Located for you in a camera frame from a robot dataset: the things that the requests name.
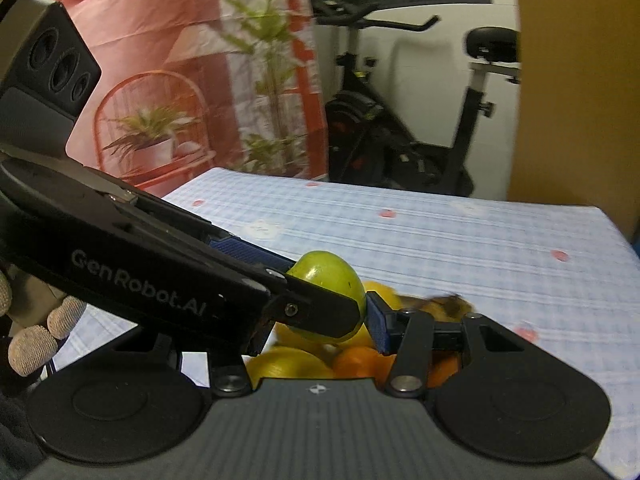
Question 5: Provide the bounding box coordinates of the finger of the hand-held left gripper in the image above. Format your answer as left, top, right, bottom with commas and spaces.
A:
100, 187, 298, 274
261, 269, 363, 339

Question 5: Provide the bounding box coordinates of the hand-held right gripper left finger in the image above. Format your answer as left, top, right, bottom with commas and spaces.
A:
112, 327, 253, 397

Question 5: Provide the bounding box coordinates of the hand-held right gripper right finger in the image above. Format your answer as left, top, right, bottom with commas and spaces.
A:
366, 294, 546, 400

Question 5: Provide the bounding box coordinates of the green round fruit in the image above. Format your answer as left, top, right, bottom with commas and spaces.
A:
286, 250, 367, 345

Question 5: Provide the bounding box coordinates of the orange tangerine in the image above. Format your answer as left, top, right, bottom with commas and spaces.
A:
331, 345, 396, 388
427, 350, 463, 388

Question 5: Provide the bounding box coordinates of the dark purple mangosteen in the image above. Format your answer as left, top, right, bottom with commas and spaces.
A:
400, 294, 473, 321

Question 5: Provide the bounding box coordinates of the person's left hand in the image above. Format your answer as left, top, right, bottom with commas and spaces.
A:
0, 270, 88, 377

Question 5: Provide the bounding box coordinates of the black exercise bike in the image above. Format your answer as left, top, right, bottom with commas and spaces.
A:
312, 0, 521, 198

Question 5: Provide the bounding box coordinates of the printed room backdrop cloth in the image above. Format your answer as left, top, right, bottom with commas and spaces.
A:
0, 0, 328, 198

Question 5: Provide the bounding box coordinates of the wooden door panel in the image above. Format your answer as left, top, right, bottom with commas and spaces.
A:
507, 0, 640, 241

